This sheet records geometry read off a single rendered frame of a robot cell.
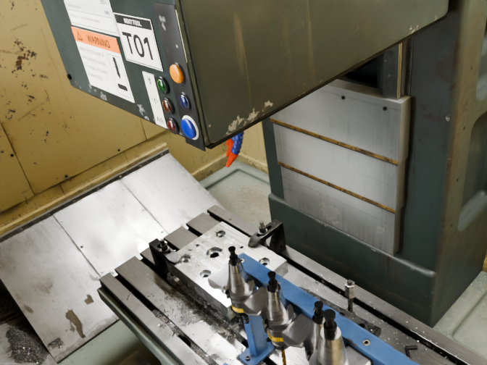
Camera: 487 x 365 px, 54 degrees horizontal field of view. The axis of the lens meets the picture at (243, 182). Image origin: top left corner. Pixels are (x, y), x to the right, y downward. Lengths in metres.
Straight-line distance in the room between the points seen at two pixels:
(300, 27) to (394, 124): 0.58
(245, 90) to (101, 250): 1.43
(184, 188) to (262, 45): 1.55
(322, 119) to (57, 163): 1.13
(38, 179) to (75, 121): 0.27
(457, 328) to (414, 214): 0.48
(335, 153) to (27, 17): 1.17
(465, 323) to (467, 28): 1.01
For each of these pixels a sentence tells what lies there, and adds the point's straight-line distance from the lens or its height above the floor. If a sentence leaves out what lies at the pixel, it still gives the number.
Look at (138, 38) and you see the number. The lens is 0.71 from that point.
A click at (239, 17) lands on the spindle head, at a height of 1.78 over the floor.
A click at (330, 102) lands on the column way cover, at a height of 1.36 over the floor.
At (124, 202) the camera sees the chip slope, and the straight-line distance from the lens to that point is 2.15.
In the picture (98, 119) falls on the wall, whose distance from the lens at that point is 2.11.
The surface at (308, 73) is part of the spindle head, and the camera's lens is 0.78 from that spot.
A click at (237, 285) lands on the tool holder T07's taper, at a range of 0.99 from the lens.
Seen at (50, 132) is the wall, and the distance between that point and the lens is 2.04.
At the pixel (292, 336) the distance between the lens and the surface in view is 0.93.
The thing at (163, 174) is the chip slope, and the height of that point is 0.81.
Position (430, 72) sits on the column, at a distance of 1.22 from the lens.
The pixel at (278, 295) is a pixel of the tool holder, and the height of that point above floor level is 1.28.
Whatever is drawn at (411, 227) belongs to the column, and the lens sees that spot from 1.48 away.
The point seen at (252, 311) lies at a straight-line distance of 0.98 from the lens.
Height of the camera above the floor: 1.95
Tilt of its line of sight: 33 degrees down
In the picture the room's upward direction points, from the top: 10 degrees counter-clockwise
